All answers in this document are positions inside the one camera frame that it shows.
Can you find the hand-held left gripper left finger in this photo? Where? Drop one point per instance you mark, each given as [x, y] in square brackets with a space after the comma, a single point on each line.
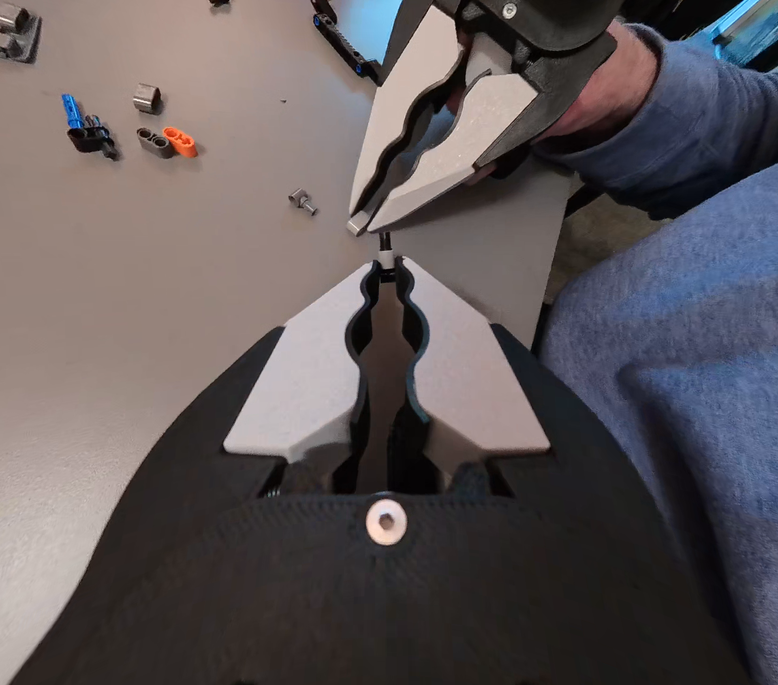
[304, 381]

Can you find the grey curved lego piece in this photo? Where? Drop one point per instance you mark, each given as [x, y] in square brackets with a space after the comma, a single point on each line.
[147, 97]

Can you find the person's right hand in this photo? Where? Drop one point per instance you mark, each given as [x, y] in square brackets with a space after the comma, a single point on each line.
[608, 83]

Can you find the person's blue sweatshirt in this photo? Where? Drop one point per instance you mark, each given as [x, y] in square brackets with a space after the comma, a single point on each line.
[668, 393]

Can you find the black gear rack blue pins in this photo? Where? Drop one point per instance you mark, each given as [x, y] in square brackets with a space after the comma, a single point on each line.
[346, 44]

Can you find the blue pin with black connector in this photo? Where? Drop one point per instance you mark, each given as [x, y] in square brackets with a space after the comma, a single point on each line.
[91, 135]

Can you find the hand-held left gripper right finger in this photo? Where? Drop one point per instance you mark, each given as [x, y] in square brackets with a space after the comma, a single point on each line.
[474, 387]

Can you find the dark grey two-hole beam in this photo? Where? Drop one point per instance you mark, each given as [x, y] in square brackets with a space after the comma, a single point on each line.
[152, 140]

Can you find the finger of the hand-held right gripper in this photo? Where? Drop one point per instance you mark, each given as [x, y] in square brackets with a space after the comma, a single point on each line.
[395, 108]
[486, 114]

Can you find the grey lego pin piece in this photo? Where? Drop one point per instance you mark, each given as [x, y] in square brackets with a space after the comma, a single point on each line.
[301, 200]

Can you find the orange two-hole beam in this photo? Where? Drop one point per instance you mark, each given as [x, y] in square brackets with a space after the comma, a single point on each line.
[180, 142]

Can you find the person's right forearm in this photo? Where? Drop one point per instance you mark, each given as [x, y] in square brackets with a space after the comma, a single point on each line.
[699, 120]

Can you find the grey lego panel piece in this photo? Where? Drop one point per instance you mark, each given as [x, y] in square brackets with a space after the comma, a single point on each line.
[15, 32]

